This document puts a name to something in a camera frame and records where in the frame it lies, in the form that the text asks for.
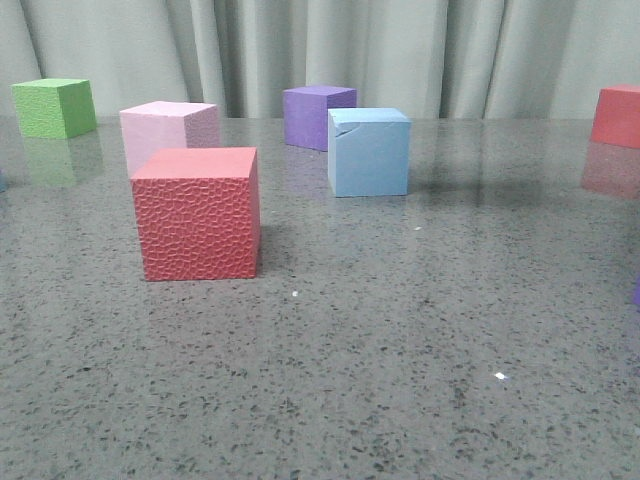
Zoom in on light blue cracked foam cube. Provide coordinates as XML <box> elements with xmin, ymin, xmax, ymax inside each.
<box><xmin>327</xmin><ymin>108</ymin><xmax>412</xmax><ymax>197</ymax></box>

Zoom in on red textured foam cube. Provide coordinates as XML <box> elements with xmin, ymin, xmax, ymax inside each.
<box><xmin>130</xmin><ymin>147</ymin><xmax>261</xmax><ymax>281</ymax></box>

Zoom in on purple foam cube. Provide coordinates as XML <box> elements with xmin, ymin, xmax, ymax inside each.
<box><xmin>283</xmin><ymin>85</ymin><xmax>357</xmax><ymax>151</ymax></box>

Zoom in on pink foam cube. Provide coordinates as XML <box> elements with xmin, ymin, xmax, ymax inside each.
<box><xmin>119</xmin><ymin>101</ymin><xmax>220</xmax><ymax>176</ymax></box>

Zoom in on grey-green curtain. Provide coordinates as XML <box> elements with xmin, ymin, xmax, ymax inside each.
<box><xmin>1</xmin><ymin>1</ymin><xmax>639</xmax><ymax>119</ymax></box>

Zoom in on green foam cube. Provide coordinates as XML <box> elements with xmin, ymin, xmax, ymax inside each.
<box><xmin>11</xmin><ymin>78</ymin><xmax>97</xmax><ymax>139</ymax></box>

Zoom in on red foam cube far right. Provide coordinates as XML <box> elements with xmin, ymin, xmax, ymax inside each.
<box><xmin>590</xmin><ymin>84</ymin><xmax>640</xmax><ymax>149</ymax></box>

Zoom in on purple foam cube right edge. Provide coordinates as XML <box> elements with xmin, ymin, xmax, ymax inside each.
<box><xmin>632</xmin><ymin>275</ymin><xmax>640</xmax><ymax>308</ymax></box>

